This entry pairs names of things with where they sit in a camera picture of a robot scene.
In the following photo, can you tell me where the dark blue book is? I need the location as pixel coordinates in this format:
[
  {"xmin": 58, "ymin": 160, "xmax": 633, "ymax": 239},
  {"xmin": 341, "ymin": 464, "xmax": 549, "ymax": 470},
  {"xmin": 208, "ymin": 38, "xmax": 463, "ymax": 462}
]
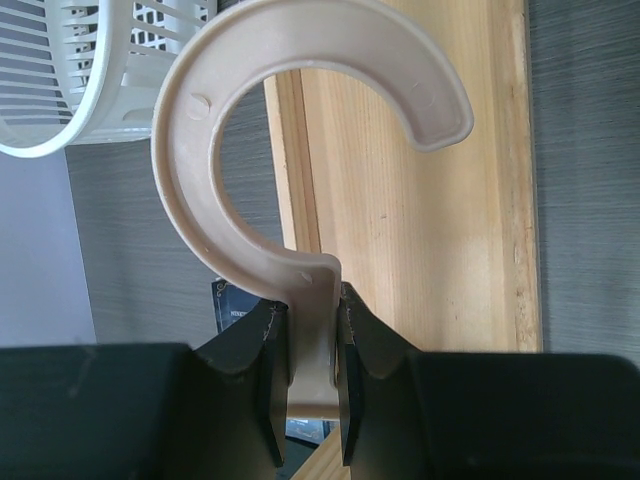
[{"xmin": 212, "ymin": 278, "xmax": 330, "ymax": 445}]

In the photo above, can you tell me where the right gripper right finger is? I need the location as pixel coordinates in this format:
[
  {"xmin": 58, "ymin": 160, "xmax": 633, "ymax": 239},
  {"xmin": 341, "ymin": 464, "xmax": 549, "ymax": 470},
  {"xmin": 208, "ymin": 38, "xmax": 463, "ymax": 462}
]
[{"xmin": 337, "ymin": 284, "xmax": 639, "ymax": 479}]

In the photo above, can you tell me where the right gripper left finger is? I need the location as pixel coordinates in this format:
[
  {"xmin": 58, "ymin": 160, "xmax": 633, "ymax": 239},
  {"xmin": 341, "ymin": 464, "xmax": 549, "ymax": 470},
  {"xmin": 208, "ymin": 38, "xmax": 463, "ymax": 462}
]
[{"xmin": 1, "ymin": 300, "xmax": 289, "ymax": 479}]

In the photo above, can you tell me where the white plastic laundry basket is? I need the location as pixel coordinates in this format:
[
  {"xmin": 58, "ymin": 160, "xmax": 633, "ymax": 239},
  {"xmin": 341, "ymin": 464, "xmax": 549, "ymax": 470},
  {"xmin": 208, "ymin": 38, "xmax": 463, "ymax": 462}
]
[{"xmin": 1, "ymin": 0, "xmax": 219, "ymax": 158}]

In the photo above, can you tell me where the wooden hanger rack stand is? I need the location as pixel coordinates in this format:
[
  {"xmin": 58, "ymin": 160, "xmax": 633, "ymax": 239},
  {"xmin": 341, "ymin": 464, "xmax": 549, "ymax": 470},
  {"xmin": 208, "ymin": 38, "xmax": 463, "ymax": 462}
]
[{"xmin": 263, "ymin": 0, "xmax": 544, "ymax": 480}]

